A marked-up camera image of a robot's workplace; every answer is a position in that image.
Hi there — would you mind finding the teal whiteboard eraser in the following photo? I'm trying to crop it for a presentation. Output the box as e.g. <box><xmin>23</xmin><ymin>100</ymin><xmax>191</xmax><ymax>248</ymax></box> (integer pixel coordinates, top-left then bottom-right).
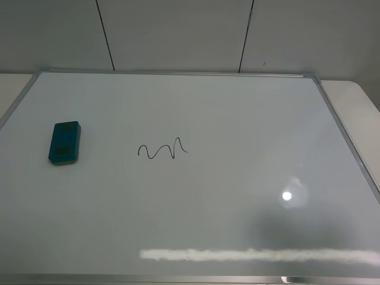
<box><xmin>48</xmin><ymin>121</ymin><xmax>81</xmax><ymax>166</ymax></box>

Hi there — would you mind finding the black marker squiggle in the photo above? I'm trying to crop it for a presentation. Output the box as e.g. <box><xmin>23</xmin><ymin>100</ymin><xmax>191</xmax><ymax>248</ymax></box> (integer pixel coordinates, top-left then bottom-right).
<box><xmin>137</xmin><ymin>137</ymin><xmax>189</xmax><ymax>160</ymax></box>

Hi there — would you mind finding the white aluminium-framed whiteboard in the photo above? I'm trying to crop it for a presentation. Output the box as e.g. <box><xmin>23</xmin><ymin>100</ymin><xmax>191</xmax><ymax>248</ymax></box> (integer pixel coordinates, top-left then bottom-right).
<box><xmin>1</xmin><ymin>69</ymin><xmax>379</xmax><ymax>284</ymax></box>

